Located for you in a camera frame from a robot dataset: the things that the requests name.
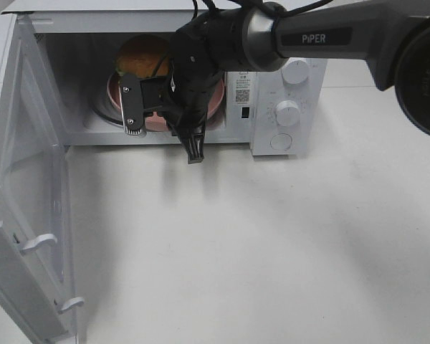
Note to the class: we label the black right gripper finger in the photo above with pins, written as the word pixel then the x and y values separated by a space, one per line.
pixel 194 146

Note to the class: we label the white microwave door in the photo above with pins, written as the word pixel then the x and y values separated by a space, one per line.
pixel 37 285

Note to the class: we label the burger with lettuce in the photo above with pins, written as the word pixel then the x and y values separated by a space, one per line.
pixel 144 55

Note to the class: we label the upper white power knob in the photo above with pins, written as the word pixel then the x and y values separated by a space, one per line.
pixel 296 71

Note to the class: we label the glass microwave turntable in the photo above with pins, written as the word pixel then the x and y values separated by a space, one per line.
pixel 102 106

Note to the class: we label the white microwave oven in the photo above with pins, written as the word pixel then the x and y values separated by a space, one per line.
pixel 271 111

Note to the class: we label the pink round plate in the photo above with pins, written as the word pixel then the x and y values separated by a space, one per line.
pixel 154 123

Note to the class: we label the lower white timer knob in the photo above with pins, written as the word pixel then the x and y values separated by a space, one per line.
pixel 287 113

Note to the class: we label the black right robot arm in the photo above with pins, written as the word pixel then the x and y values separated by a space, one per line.
pixel 391 37

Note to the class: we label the round white door button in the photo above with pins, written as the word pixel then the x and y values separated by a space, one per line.
pixel 281 142

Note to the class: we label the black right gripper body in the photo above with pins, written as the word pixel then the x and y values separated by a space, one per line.
pixel 190 91

